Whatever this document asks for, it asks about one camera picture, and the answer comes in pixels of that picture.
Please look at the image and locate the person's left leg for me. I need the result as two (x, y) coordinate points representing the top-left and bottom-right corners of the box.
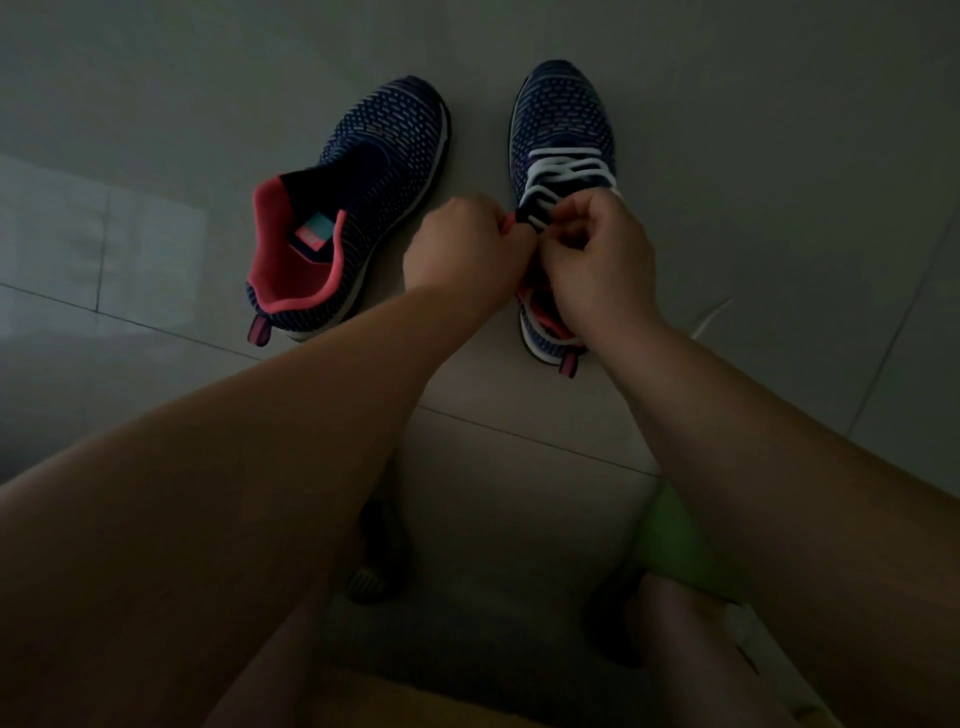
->
(202, 584), (339, 728)

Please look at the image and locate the person's left forearm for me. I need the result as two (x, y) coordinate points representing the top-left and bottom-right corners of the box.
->
(0, 288), (489, 728)

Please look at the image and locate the person's right forearm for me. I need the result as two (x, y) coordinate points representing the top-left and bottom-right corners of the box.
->
(607, 318), (960, 728)

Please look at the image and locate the person's right hand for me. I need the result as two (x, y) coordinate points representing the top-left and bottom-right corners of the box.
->
(538, 188), (667, 350)

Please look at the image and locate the white shoelace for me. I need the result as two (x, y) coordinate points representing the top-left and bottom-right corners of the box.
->
(517, 146), (735, 339)

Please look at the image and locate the person's left hand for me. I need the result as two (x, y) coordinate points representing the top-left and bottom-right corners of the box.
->
(402, 194), (539, 320)

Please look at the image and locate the person's right leg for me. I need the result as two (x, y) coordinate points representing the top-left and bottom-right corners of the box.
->
(626, 575), (804, 728)

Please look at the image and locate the blue knit sneaker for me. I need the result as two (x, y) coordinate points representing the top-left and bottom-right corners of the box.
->
(503, 59), (620, 379)
(245, 74), (453, 348)

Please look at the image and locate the green foam slipper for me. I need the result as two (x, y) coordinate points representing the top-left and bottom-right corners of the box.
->
(344, 498), (414, 605)
(584, 483), (748, 669)

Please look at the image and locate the person's leg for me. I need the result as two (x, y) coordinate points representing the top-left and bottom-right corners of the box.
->
(202, 584), (339, 728)
(626, 575), (804, 728)

